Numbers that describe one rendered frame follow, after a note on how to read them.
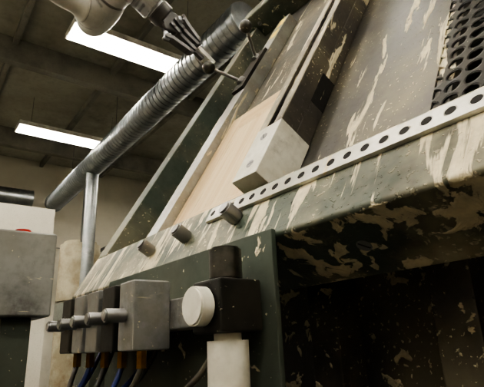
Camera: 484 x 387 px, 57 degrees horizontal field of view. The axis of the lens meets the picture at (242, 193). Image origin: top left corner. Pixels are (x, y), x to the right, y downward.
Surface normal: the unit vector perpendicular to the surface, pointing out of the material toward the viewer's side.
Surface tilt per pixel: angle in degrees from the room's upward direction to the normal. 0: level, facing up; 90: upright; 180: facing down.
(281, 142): 90
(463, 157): 59
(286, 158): 90
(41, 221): 90
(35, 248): 90
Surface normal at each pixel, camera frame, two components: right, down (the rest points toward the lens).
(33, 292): 0.61, -0.28
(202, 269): -0.79, -0.16
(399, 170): -0.70, -0.62
